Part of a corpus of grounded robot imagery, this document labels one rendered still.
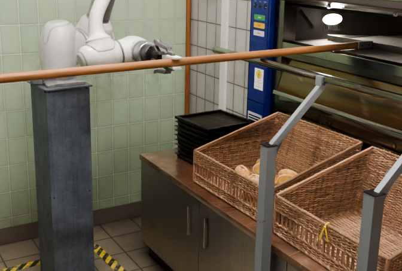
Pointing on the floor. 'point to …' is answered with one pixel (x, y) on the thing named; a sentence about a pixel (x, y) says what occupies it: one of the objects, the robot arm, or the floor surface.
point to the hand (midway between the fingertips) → (173, 61)
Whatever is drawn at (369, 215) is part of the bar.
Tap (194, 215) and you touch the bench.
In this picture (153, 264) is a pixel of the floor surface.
